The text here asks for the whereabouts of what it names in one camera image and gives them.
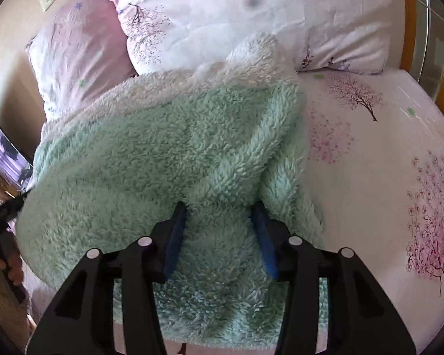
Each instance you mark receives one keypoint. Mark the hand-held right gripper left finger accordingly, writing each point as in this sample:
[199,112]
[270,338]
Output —
[174,244]

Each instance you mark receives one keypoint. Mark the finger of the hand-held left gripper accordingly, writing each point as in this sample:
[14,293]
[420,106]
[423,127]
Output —
[7,209]

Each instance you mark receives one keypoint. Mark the mint green fleece jacket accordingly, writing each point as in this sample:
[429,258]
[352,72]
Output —
[133,148]

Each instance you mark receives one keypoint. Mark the pink floral bed sheet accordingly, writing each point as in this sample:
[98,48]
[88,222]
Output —
[373,192]

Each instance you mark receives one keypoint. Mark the person's white fleece garment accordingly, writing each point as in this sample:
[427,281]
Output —
[0,310]

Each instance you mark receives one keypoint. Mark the pink lavender print pillow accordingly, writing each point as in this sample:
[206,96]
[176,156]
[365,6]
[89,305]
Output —
[77,55]

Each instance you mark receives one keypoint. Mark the flat screen television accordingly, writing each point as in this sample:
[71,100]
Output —
[3,148]

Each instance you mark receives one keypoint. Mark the person's left hand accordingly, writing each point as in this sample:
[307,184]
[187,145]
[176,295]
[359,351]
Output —
[14,271]

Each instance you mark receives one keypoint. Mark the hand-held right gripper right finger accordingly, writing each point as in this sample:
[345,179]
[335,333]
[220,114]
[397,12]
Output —
[265,246]

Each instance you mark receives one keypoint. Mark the wooden headboard with glass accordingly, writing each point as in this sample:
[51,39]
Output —
[409,26]

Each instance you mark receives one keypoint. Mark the pink tree print pillow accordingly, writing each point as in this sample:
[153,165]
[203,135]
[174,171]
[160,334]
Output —
[244,7]

